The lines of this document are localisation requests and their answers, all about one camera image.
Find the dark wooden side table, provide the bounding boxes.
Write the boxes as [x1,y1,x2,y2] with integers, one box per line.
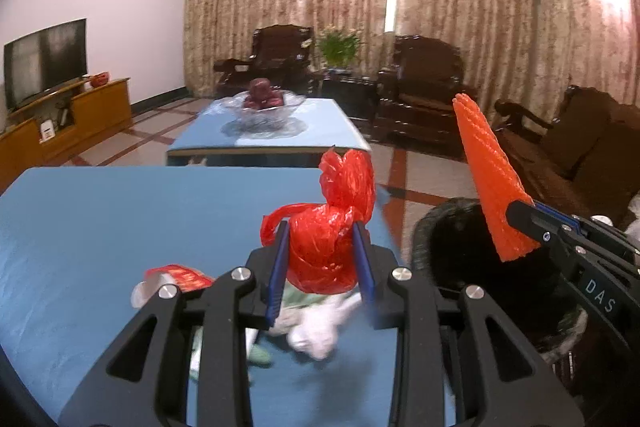
[314,69,378,122]

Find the orange foam fruit net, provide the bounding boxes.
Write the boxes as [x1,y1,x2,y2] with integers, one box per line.
[452,93,538,262]

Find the red fruit in bowl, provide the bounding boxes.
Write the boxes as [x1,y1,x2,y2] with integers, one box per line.
[243,78,284,110]

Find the dark wooden armchair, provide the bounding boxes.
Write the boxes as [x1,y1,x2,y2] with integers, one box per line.
[214,25,314,98]
[372,36,477,157]

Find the near blue tablecloth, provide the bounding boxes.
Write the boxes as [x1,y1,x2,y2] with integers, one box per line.
[0,166,458,427]

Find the red plastic bag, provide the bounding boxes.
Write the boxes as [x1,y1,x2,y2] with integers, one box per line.
[260,150,376,295]

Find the long wooden sofa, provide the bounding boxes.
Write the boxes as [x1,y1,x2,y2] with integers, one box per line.
[494,86,639,225]

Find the flat screen television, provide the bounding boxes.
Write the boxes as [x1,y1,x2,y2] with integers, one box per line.
[3,18,88,112]

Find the red bowl on cabinet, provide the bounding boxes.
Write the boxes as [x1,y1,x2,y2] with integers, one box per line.
[89,72,111,89]

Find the left dark wooden armchair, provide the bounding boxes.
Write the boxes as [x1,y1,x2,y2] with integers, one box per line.
[214,25,314,98]

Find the black lined trash bin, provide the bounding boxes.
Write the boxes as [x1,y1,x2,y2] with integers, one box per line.
[410,197,640,408]

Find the light green rubber glove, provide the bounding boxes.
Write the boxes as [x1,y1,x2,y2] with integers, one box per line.
[189,283,326,383]

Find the blue tablecloth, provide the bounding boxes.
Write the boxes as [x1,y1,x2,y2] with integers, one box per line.
[0,166,458,427]
[167,98,370,165]

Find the white tissue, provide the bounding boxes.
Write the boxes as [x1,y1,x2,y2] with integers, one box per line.
[268,283,361,361]

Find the glass fruit bowl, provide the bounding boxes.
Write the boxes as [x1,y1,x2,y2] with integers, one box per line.
[203,91,307,139]

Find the far blue tablecloth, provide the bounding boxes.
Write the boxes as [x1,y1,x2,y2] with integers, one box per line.
[167,98,370,165]

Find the wooden tv cabinet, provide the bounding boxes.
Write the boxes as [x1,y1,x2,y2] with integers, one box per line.
[1,78,132,190]

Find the white items on sofa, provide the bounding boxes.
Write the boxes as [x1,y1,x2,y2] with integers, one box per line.
[589,196,640,249]

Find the right dark wooden armchair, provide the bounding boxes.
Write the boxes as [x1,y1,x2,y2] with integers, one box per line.
[372,36,477,157]

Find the red white paper cup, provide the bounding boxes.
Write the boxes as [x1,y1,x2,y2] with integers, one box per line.
[130,263,215,309]

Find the green potted plant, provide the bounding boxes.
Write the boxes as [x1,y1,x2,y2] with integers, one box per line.
[317,26,361,69]

